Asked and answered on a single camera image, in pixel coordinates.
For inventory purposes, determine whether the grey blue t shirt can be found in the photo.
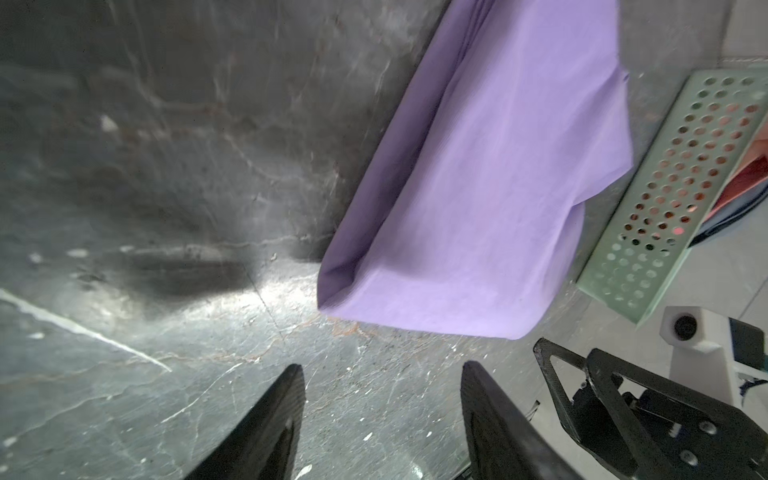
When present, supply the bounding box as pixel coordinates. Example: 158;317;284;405
689;181;767;247

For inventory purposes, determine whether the purple t shirt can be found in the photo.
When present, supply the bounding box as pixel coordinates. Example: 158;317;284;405
317;1;633;340

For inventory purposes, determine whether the green plastic basket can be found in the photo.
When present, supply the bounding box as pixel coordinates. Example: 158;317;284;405
577;68;767;324

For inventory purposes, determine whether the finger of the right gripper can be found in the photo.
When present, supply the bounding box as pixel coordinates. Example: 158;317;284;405
533;338;598;444

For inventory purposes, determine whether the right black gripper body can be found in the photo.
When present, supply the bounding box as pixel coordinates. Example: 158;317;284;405
569;350;767;479

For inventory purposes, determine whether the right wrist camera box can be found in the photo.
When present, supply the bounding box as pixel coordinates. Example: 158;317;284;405
660;306;767;408

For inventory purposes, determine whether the pink red t shirt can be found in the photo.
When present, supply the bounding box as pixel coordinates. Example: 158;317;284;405
705;123;767;220

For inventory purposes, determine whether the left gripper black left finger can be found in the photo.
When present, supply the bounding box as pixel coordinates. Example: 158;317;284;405
187;364;306;480

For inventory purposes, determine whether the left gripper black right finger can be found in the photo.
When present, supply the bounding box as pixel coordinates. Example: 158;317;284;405
460;361;580;480

